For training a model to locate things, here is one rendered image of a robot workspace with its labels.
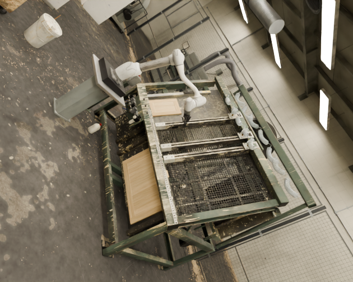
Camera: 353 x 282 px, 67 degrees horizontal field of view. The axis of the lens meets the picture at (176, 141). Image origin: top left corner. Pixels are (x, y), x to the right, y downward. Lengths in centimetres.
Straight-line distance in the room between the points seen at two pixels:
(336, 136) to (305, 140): 77
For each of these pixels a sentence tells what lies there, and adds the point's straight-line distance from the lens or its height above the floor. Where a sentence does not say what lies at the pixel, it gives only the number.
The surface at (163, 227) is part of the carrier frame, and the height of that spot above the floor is 75.
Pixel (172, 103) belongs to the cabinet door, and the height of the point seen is 117.
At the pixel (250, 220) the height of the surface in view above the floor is 144.
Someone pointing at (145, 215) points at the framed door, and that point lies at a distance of 319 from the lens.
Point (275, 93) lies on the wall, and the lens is 921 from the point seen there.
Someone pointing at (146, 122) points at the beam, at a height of 83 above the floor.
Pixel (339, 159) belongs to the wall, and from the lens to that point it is 817.
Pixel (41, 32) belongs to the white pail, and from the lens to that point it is 398.
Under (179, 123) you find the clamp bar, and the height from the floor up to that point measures 117.
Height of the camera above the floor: 184
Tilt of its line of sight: 13 degrees down
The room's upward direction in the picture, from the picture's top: 63 degrees clockwise
